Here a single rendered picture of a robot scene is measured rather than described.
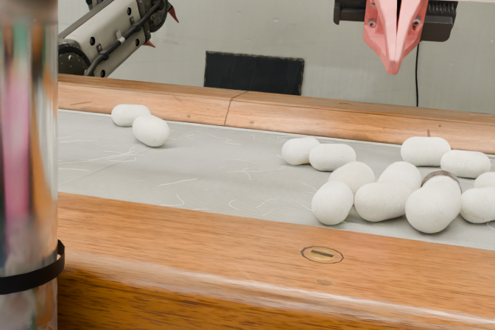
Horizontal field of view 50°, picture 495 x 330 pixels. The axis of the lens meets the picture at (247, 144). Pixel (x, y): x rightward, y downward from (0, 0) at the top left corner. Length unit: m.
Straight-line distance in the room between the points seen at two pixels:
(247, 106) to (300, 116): 0.05
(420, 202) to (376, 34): 0.23
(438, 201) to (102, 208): 0.15
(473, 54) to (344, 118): 1.94
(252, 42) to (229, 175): 2.10
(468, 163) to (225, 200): 0.18
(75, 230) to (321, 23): 2.24
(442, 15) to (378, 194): 0.26
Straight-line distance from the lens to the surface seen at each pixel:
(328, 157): 0.35
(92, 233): 0.16
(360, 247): 0.16
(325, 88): 2.38
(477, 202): 0.28
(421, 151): 0.40
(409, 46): 0.45
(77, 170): 0.33
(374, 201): 0.26
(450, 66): 2.40
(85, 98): 0.55
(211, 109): 0.51
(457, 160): 0.38
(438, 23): 0.48
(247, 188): 0.30
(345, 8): 0.49
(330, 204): 0.25
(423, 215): 0.25
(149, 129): 0.38
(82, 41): 0.88
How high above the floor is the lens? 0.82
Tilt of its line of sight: 11 degrees down
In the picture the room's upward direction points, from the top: 4 degrees clockwise
